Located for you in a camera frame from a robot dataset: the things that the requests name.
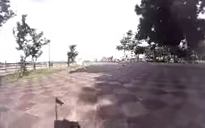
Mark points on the small tree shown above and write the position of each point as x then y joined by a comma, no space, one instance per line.
127,43

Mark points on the checkered paved plaza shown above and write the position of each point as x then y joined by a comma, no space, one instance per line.
130,96

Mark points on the grass strip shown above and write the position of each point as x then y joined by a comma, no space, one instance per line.
33,74

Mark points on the group of large dark trees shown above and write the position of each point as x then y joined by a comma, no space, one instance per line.
173,26

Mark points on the pale wooden fence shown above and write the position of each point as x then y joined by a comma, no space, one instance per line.
6,67

